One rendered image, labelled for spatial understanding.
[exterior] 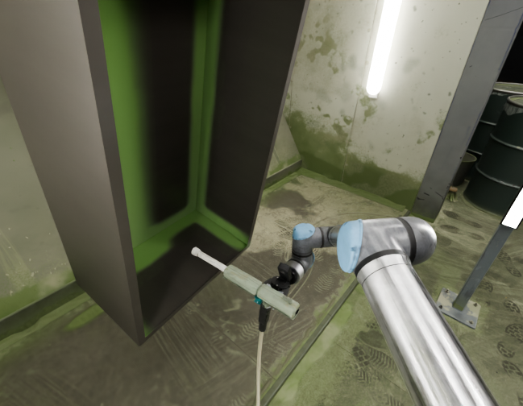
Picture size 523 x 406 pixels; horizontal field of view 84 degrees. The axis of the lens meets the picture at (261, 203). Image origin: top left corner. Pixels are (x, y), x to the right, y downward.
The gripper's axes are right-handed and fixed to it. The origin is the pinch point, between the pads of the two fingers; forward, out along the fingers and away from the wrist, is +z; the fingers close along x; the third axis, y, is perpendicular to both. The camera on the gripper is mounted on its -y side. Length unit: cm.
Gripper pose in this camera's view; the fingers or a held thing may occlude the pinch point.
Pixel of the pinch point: (264, 300)
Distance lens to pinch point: 109.3
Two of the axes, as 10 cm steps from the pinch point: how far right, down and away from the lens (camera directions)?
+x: -8.3, -3.7, 4.2
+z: -5.4, 3.5, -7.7
